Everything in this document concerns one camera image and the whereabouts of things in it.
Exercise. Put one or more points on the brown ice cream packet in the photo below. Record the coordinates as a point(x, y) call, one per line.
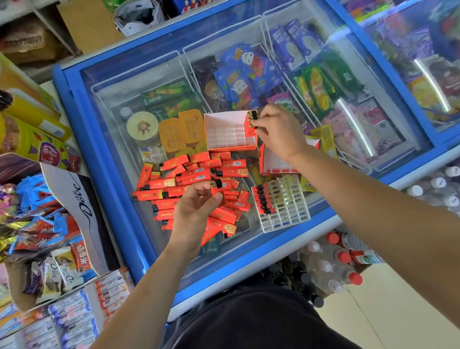
point(208, 85)

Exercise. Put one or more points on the grey bag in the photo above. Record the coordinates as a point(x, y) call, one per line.
point(137, 17)

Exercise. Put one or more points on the person's right hand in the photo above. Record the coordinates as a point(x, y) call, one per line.
point(285, 133)

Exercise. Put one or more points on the purple ice cream packet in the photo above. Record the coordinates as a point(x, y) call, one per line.
point(305, 39)
point(286, 48)

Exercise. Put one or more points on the cluster of red-capped drink bottles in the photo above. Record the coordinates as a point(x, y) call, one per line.
point(339, 263)

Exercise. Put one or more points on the yellow ice cream packet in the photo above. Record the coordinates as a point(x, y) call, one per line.
point(326, 140)

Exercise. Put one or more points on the person's right thumb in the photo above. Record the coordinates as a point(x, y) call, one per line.
point(261, 132)

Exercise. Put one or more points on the yellow bottle with black cap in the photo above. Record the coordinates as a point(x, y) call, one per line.
point(28, 112)

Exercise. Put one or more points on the pile of red lighters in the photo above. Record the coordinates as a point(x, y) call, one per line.
point(189, 177)

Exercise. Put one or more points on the brown wrapped packages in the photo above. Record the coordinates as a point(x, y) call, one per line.
point(26, 42)

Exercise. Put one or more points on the row of lighters in tray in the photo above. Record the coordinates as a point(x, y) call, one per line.
point(264, 199)

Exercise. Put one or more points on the open red white display box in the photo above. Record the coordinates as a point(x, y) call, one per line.
point(227, 133)

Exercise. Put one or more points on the heap of blue ice cream packets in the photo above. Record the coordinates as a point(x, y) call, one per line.
point(243, 75)

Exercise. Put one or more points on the round beige ice cream cup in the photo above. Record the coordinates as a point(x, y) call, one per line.
point(142, 126)

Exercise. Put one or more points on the red white box lid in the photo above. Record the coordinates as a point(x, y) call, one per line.
point(276, 163)

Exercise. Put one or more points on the brown white chocolate display box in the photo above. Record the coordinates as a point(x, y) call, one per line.
point(80, 206)

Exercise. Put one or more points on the pink ice cream packets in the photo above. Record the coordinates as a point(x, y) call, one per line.
point(378, 130)

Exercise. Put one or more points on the green yellow ice cream packets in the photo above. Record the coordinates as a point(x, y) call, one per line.
point(319, 87)

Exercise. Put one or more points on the rows of blue white packets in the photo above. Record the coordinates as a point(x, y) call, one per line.
point(46, 342)

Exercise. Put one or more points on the blue glass-top chest freezer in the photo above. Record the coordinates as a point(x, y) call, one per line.
point(150, 53)

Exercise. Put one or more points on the heap of assorted frozen packets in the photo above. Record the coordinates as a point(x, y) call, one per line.
point(440, 57)

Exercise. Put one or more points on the person's dark clothing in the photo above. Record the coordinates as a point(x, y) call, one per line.
point(252, 331)

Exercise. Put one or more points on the person's left forearm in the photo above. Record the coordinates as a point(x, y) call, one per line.
point(138, 311)

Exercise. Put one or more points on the white plastic grid tray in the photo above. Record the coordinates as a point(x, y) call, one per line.
point(289, 202)

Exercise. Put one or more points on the pile of wrapped candies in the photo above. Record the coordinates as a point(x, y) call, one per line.
point(33, 232)

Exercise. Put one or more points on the yellow lollipop box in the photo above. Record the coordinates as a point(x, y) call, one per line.
point(40, 148)

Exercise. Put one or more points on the person's right forearm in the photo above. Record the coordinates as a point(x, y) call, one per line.
point(393, 224)

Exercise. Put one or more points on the yellow ice cream tub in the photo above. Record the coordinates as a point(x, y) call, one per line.
point(171, 135)
point(192, 125)

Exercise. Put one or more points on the red lighter with black cap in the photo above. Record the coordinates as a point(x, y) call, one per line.
point(252, 116)
point(222, 184)

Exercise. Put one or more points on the person's left thumb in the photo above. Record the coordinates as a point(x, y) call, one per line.
point(213, 203)

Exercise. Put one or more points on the person's left hand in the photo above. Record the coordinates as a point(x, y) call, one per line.
point(191, 218)

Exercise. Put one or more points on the brown cardboard sheet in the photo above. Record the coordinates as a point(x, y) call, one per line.
point(86, 21)

